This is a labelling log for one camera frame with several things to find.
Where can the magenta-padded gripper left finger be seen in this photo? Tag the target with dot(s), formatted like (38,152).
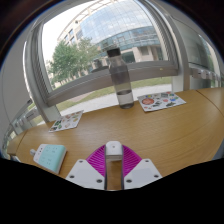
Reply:
(85,175)

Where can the clear bottle with black cap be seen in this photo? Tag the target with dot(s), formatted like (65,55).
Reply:
(121,83)

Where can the green tree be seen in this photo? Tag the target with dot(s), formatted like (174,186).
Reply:
(70,60)

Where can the white wall socket trunking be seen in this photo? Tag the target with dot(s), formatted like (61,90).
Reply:
(23,120)
(206,74)

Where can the glass office building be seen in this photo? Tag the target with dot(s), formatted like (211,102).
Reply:
(123,23)

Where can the sticker sheet with red prints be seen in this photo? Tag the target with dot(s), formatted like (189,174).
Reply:
(161,101)

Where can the sticker sheet with green prints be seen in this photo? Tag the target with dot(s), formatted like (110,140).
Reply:
(66,121)

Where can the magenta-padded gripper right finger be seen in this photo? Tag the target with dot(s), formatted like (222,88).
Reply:
(141,173)

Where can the white and mint power strip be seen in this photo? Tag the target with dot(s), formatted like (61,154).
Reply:
(51,157)

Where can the grey window frame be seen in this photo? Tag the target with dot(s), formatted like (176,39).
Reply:
(83,86)

